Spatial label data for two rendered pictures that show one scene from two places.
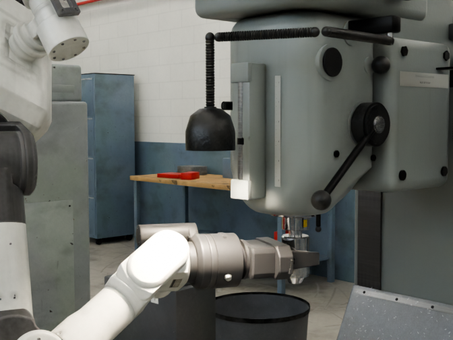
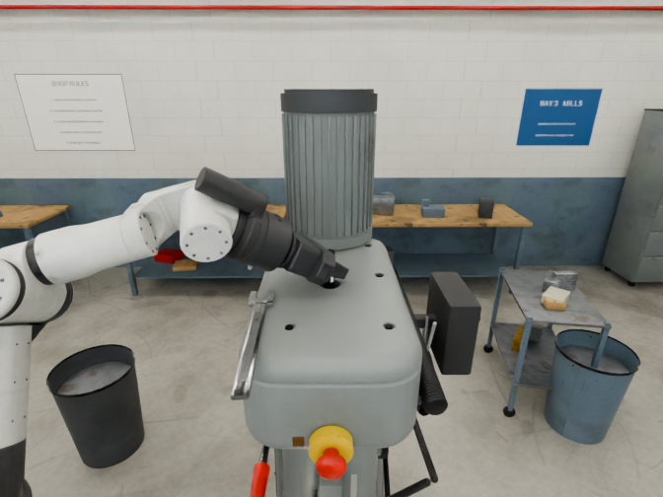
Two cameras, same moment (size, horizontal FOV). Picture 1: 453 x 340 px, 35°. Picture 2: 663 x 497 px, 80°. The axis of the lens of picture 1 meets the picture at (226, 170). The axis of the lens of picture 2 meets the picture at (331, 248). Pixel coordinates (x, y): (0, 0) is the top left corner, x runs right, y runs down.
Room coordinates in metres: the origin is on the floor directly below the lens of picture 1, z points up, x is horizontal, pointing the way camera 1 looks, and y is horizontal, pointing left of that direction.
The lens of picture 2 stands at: (0.77, 0.35, 2.21)
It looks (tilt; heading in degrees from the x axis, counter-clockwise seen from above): 22 degrees down; 312
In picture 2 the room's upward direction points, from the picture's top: straight up
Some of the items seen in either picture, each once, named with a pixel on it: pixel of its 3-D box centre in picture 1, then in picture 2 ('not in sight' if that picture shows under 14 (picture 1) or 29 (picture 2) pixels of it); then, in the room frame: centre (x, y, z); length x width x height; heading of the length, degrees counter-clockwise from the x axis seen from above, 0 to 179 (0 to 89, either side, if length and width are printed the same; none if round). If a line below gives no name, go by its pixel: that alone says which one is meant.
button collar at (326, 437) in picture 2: not in sight; (331, 447); (1.03, 0.05, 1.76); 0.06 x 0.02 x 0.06; 42
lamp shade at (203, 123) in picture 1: (210, 128); not in sight; (1.02, 0.02, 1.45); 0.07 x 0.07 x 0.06
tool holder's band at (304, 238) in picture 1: (295, 238); not in sight; (1.19, -0.12, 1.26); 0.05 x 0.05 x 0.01
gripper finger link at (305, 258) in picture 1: (303, 260); not in sight; (1.16, -0.13, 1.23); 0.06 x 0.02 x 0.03; 110
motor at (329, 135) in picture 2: not in sight; (329, 167); (1.35, -0.30, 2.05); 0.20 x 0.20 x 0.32
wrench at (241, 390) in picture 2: not in sight; (254, 334); (1.16, 0.07, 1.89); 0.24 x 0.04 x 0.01; 135
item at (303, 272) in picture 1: (295, 258); not in sight; (1.19, -0.12, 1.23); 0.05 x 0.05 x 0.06
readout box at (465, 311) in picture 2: not in sight; (451, 320); (1.14, -0.56, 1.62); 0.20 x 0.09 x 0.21; 132
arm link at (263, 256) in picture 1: (244, 260); not in sight; (1.16, -0.03, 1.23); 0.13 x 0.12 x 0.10; 20
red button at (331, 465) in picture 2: not in sight; (331, 461); (1.02, 0.07, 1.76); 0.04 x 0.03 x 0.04; 42
